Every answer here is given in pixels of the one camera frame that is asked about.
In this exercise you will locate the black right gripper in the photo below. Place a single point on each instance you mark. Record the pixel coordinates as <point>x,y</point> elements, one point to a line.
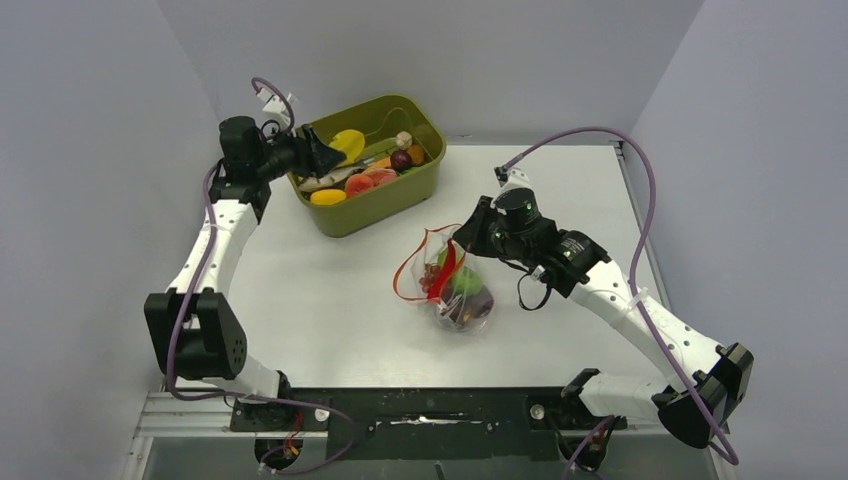
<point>471,235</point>

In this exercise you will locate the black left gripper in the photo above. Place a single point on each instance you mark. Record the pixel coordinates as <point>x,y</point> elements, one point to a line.
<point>314,156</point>

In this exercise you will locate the green yellow mango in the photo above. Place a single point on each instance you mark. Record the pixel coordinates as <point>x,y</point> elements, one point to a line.
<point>350,143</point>

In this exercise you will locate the green cabbage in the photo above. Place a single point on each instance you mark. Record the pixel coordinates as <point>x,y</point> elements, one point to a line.
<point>467,282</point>

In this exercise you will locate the clear zip top bag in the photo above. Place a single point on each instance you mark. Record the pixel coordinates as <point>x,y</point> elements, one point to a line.
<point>405,280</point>

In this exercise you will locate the red grape bunch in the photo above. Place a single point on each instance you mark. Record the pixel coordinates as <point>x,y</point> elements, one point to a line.
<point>429,276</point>

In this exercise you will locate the red chili pepper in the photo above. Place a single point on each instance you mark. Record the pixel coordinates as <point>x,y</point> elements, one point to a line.
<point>454,259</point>

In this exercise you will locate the purple red onion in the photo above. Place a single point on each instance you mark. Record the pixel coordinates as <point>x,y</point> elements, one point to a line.
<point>477,305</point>

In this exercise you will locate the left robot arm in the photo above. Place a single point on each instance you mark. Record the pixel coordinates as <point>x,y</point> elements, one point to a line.
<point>194,331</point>

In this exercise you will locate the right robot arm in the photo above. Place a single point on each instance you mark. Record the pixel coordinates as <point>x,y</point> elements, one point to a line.
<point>700,382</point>

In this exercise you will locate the grey toy fish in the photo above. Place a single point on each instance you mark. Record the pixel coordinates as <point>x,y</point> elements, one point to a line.
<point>311,184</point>

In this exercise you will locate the orange peach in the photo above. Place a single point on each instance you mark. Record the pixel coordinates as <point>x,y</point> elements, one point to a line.
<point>357,184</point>

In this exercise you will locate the pink peach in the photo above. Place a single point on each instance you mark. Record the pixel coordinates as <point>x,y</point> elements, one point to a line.
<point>380,176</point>

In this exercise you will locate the orange carrot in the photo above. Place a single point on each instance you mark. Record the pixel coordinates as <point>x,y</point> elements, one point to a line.
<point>384,163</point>

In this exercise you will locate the dark plum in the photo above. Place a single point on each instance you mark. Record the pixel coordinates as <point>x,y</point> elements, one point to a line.
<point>401,161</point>

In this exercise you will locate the white garlic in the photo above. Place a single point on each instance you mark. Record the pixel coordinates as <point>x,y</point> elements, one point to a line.
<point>404,140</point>

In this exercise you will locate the small orange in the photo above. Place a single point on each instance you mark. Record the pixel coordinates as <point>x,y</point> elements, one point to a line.
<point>417,155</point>

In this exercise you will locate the green plastic bin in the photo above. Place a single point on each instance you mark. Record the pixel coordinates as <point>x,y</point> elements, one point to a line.
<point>380,119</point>

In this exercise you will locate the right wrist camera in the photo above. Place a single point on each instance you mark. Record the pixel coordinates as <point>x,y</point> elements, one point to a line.
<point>511,178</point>

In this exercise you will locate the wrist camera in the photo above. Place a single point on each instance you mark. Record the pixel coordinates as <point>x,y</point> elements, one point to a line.
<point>511,178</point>
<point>278,108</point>

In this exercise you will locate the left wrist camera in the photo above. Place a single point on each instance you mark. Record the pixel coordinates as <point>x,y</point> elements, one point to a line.
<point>278,108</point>

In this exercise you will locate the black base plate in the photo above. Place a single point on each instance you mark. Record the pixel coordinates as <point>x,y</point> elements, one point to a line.
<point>539,424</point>

